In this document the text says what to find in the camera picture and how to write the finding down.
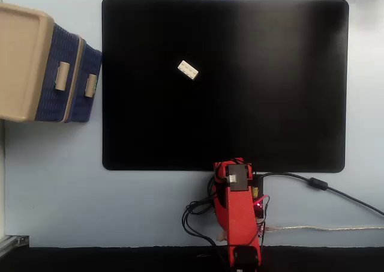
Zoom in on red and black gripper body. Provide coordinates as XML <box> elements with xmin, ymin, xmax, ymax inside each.
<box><xmin>224</xmin><ymin>157</ymin><xmax>253</xmax><ymax>192</ymax></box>

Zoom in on white lego block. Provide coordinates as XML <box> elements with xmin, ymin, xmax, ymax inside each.
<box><xmin>176</xmin><ymin>59</ymin><xmax>199</xmax><ymax>81</ymax></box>

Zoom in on blue drawer with banded handle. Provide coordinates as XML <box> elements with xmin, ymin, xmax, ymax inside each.
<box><xmin>71</xmin><ymin>39</ymin><xmax>103</xmax><ymax>123</ymax></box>

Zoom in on controller board with red LED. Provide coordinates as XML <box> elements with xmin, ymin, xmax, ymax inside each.
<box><xmin>253</xmin><ymin>198</ymin><xmax>268</xmax><ymax>240</ymax></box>

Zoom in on black rectangular mat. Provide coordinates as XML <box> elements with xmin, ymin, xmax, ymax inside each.
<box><xmin>101</xmin><ymin>0</ymin><xmax>350</xmax><ymax>174</ymax></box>

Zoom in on black wire bundle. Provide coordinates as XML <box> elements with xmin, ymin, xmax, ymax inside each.
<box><xmin>181</xmin><ymin>175</ymin><xmax>232</xmax><ymax>267</ymax></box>

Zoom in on black power cable with ferrite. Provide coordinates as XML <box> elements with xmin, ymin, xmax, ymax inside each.
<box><xmin>257</xmin><ymin>172</ymin><xmax>384</xmax><ymax>217</ymax></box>

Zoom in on blue drawer with plain handle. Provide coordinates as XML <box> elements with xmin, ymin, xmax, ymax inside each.
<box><xmin>34</xmin><ymin>23</ymin><xmax>81</xmax><ymax>123</ymax></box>

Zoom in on aluminium frame post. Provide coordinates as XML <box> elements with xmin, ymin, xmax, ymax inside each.
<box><xmin>0</xmin><ymin>235</ymin><xmax>30</xmax><ymax>256</ymax></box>

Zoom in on beige drawer cabinet frame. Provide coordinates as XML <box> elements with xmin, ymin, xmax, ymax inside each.
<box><xmin>0</xmin><ymin>2</ymin><xmax>83</xmax><ymax>124</ymax></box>

